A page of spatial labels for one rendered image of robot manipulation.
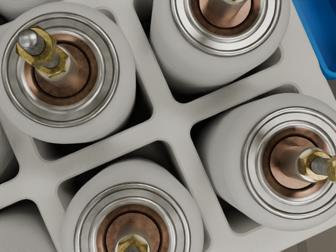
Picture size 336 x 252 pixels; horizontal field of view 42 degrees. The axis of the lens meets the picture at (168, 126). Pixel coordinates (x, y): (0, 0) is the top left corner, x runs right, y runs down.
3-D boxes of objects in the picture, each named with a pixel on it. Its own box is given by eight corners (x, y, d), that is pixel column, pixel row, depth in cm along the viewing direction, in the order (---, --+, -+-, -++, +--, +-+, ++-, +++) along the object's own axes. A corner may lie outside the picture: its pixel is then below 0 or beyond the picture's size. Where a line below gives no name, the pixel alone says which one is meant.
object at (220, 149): (187, 113, 47) (218, 97, 29) (274, 106, 48) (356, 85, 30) (195, 202, 47) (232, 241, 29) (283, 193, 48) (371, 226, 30)
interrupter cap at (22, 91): (13, 5, 29) (10, 2, 28) (127, 23, 29) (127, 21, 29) (-5, 119, 29) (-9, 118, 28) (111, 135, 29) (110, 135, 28)
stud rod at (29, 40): (51, 57, 27) (18, 26, 20) (67, 60, 27) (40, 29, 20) (48, 73, 27) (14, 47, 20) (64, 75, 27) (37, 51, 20)
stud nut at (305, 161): (298, 150, 27) (303, 150, 26) (325, 147, 27) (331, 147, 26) (301, 182, 26) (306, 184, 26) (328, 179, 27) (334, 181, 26)
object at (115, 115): (52, 45, 47) (-2, -14, 29) (142, 59, 47) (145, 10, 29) (38, 135, 46) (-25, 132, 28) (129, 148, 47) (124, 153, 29)
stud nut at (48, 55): (24, 26, 22) (19, 22, 21) (58, 32, 22) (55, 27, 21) (18, 65, 22) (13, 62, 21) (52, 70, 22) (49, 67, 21)
